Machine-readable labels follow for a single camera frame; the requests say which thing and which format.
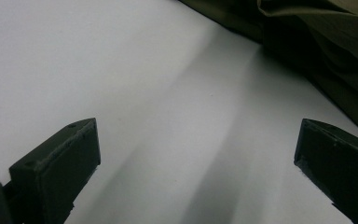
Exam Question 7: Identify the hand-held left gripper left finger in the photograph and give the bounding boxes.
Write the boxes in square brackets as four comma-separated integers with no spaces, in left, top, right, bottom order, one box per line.
[8,117,102,224]

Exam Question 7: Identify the olive green pants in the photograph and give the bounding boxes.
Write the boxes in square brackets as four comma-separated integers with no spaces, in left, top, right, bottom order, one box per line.
[178,0,358,144]

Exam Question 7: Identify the white table board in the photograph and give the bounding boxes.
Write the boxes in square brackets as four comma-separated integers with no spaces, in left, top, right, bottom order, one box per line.
[0,0,358,224]

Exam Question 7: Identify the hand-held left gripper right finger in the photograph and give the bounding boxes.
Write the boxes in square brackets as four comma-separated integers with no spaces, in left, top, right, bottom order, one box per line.
[293,118,358,224]

